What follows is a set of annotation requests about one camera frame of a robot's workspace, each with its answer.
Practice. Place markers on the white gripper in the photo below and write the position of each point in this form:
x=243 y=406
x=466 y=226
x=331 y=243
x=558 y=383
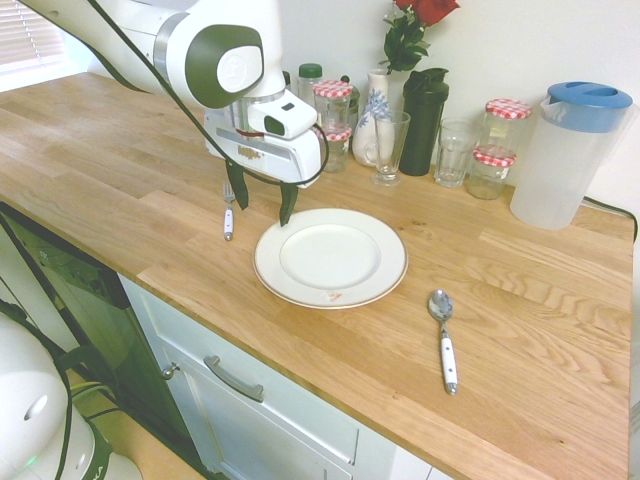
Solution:
x=280 y=155

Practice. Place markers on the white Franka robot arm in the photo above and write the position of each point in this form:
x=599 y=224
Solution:
x=225 y=30

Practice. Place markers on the white gold-rimmed plate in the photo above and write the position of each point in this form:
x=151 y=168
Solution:
x=330 y=255

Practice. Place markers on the small jar checked lid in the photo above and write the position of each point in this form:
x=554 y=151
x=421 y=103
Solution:
x=336 y=150
x=492 y=175

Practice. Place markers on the tall jar checked lid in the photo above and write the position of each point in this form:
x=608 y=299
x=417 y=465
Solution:
x=333 y=100
x=507 y=125

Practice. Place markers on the clear bottle green cap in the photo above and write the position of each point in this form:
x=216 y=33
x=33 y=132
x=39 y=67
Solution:
x=310 y=80

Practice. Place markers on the dark glass jar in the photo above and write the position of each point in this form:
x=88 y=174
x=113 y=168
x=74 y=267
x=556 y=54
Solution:
x=354 y=97

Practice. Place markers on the footed clear glass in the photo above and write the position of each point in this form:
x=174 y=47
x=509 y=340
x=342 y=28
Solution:
x=390 y=150

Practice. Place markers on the white vase blue flowers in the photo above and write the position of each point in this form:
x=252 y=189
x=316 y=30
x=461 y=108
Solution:
x=367 y=105

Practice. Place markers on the black shaker bottle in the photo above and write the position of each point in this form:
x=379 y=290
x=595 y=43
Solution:
x=425 y=120

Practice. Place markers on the clear tumbler glass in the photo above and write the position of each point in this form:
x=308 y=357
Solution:
x=454 y=155

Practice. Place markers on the silver cabinet knob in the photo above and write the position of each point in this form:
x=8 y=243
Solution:
x=171 y=370

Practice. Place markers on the black glass appliance door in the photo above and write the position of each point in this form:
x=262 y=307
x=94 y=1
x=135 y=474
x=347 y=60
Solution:
x=75 y=290

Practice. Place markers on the red rose green leaves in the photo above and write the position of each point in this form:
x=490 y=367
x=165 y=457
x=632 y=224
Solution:
x=405 y=40

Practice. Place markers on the white cabinet drawer front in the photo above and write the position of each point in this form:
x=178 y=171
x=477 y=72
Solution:
x=300 y=425

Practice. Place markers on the white window blind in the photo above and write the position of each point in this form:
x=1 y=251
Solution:
x=25 y=35

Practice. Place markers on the translucent plastic pitcher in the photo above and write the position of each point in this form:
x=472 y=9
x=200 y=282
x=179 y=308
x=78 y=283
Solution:
x=560 y=170

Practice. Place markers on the blue pitcher lid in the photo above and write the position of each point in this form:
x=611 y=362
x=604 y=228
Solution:
x=585 y=105

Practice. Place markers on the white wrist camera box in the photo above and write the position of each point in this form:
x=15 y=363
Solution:
x=295 y=115

